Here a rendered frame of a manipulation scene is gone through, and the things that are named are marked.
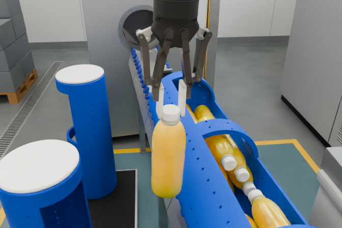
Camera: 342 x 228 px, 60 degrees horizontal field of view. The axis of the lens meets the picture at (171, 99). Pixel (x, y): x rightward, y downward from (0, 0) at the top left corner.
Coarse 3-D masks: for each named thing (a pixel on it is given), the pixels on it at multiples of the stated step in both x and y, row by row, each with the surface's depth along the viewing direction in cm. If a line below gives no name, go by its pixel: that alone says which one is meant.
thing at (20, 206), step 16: (80, 160) 108; (80, 176) 107; (0, 192) 95; (32, 192) 93; (48, 192) 95; (64, 192) 99; (80, 192) 125; (16, 208) 95; (32, 208) 95; (48, 208) 131; (64, 208) 134; (80, 208) 131; (16, 224) 100; (32, 224) 99; (48, 224) 134; (64, 224) 138; (80, 224) 137
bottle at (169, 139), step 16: (160, 128) 60; (176, 128) 59; (160, 144) 60; (176, 144) 60; (160, 160) 62; (176, 160) 62; (160, 176) 64; (176, 176) 64; (160, 192) 66; (176, 192) 67
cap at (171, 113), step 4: (168, 104) 61; (172, 104) 61; (164, 108) 59; (168, 108) 59; (172, 108) 60; (176, 108) 60; (164, 112) 58; (168, 112) 58; (172, 112) 58; (176, 112) 58; (164, 116) 58; (168, 116) 58; (172, 116) 58; (176, 116) 58; (168, 120) 58; (172, 120) 58; (176, 120) 59
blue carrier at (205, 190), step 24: (168, 96) 112; (192, 96) 133; (192, 120) 94; (216, 120) 92; (192, 144) 85; (240, 144) 106; (192, 168) 79; (216, 168) 74; (264, 168) 91; (192, 192) 75; (216, 192) 69; (240, 192) 98; (264, 192) 90; (192, 216) 72; (216, 216) 64; (240, 216) 61; (288, 216) 80
